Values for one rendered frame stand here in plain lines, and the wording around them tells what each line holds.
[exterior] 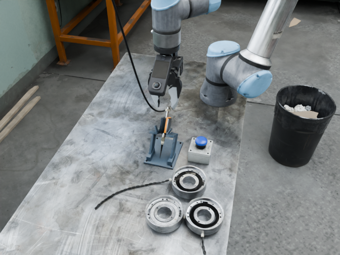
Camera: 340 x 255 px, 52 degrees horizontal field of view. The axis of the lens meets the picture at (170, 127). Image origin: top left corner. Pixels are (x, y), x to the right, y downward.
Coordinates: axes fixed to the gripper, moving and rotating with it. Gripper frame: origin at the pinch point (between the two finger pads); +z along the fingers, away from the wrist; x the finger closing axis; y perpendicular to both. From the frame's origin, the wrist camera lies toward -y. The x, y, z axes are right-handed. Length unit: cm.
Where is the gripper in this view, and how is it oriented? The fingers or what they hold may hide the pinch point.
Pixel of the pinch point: (165, 105)
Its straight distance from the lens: 106.3
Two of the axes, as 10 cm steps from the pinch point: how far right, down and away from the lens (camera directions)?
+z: 0.0, 7.5, 6.6
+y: 2.8, -6.3, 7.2
